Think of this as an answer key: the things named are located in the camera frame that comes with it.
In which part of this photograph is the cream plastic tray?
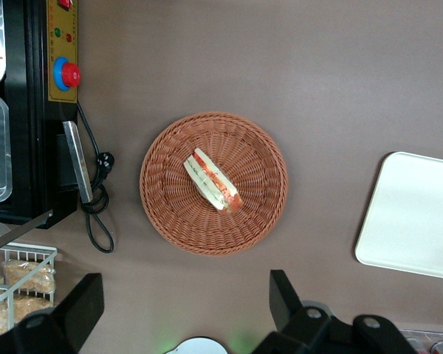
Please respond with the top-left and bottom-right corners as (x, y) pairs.
(354, 151), (443, 282)

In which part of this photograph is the metal machine lever bar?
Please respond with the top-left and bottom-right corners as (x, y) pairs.
(0, 209), (55, 258)

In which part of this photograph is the black power cable with plug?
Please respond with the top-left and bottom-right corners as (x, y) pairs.
(76, 101), (116, 254)

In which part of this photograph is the red emergency stop button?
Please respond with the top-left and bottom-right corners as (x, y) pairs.
(53, 55), (82, 92)

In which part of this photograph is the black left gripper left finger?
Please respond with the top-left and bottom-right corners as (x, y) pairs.
(0, 272), (105, 354)

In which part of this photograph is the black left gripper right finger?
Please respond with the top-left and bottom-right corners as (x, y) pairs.
(256, 269), (419, 354)

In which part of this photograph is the triangle sandwich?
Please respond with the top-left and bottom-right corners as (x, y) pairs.
(183, 147), (244, 215)

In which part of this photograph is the clear acrylic bottle rack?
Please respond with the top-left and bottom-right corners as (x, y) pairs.
(397, 327), (443, 354)

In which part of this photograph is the black sealing machine yellow panel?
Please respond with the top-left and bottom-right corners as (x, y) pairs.
(0, 0), (79, 230)

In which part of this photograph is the metal machine handle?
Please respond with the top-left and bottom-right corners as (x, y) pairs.
(61, 120), (95, 204)

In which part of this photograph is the round brown wicker basket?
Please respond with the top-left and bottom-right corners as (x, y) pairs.
(139, 111), (289, 257)

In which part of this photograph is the white wire rack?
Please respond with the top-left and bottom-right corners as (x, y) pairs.
(0, 237), (58, 339)

